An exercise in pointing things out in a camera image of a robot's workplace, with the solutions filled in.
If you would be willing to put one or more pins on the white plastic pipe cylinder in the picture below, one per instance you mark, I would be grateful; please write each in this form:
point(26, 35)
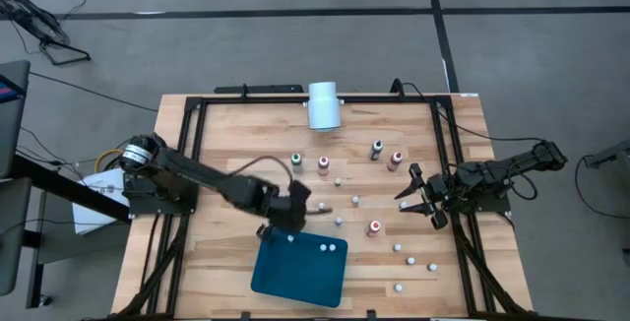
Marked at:
point(324, 109)

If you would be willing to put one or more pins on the white paper box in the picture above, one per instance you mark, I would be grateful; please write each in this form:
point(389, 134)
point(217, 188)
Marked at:
point(98, 203)

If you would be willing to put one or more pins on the black table frame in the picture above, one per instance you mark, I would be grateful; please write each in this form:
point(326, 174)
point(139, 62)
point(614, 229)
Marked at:
point(320, 100)

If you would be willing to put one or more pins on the dark side desk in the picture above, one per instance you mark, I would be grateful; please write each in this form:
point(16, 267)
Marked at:
point(12, 212)

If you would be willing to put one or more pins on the pink-capped large colouring bottle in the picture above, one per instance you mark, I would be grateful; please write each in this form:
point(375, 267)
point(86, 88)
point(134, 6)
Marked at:
point(323, 162)

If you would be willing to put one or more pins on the red-capped large colouring bottle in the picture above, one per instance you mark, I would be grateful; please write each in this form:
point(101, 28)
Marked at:
point(395, 157)

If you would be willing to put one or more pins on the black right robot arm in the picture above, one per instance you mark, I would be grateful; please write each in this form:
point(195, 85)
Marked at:
point(517, 163)

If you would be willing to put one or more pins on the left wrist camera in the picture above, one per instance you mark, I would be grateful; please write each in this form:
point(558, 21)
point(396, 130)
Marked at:
point(300, 193)

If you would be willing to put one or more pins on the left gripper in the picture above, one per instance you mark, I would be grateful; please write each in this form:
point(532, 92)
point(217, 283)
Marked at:
point(288, 215)

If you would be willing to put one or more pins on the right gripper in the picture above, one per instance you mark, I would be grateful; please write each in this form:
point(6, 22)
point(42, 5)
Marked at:
point(440, 190)

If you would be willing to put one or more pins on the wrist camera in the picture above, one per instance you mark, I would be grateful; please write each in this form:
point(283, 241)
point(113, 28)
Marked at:
point(439, 220)
point(300, 193)

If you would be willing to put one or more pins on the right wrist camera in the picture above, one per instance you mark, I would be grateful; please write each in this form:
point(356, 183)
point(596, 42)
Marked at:
point(439, 220)

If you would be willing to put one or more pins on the orange-capped large colouring bottle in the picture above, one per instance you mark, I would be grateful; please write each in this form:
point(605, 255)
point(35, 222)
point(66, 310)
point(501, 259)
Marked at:
point(374, 226)

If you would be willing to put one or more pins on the black-capped large colouring bottle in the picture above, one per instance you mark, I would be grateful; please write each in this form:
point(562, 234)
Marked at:
point(377, 146)

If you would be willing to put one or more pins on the black tripod stand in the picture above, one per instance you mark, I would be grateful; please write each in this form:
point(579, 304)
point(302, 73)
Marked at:
point(29, 16)

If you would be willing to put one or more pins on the black power strip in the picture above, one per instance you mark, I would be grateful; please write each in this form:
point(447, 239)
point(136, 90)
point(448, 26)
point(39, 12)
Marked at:
point(256, 89)

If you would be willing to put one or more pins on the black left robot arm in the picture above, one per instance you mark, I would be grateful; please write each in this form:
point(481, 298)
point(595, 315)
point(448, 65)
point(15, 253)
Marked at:
point(197, 173)

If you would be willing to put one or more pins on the grey metal stand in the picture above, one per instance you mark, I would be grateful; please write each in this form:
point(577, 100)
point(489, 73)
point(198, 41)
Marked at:
point(610, 153)

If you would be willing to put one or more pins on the green-capped large colouring bottle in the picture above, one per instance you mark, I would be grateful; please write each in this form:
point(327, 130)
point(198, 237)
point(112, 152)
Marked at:
point(296, 158)

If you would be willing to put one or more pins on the blue plastic bin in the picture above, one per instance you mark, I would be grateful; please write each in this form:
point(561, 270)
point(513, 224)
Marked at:
point(295, 276)

